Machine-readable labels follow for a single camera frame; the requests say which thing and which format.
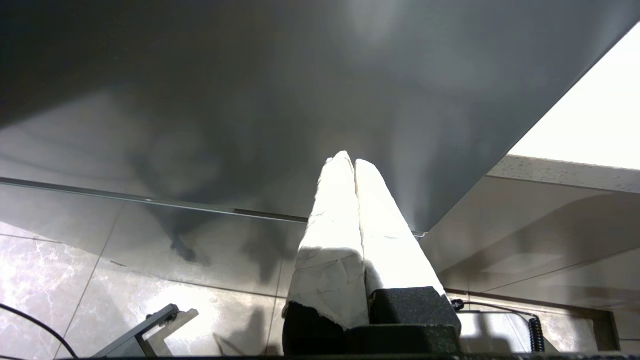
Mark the grey under-counter cabinet front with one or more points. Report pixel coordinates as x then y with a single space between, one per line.
540 235

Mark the grey metal bracket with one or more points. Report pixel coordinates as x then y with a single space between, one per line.
150 330

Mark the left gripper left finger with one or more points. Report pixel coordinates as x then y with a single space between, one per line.
327 260

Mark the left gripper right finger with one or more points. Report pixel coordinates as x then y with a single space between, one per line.
395 265

